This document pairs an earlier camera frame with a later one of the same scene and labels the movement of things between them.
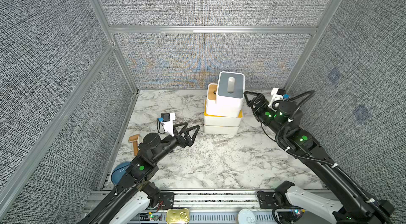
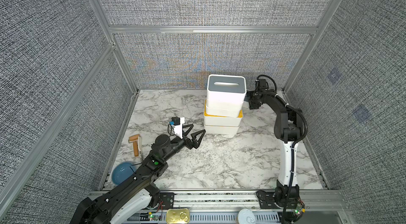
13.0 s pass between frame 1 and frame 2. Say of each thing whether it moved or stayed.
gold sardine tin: stayed
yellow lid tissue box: stayed
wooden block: stayed
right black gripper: moved
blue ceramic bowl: stayed
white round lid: stayed
